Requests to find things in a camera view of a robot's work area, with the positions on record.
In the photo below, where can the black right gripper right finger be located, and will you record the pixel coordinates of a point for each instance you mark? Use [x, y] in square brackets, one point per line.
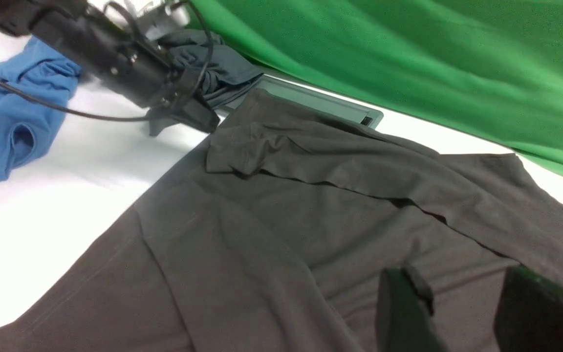
[530, 313]

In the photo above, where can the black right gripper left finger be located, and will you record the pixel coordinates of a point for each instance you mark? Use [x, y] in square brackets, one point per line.
[405, 307]

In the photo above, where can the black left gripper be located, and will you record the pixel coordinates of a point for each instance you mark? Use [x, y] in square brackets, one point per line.
[128, 64]

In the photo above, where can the dark gray long-sleeve shirt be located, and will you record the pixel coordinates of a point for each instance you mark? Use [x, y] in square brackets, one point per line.
[271, 235]

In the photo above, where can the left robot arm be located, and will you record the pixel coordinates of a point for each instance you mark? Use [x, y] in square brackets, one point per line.
[16, 17]

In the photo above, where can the dark teal crumpled garment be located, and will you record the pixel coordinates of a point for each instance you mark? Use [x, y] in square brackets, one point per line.
[228, 75]

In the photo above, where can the blue crumpled garment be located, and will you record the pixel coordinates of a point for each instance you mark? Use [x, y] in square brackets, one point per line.
[28, 129]

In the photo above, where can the green backdrop cloth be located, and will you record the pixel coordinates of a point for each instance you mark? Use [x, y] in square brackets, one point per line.
[491, 68]

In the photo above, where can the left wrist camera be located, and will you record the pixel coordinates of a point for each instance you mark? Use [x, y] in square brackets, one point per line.
[158, 18]

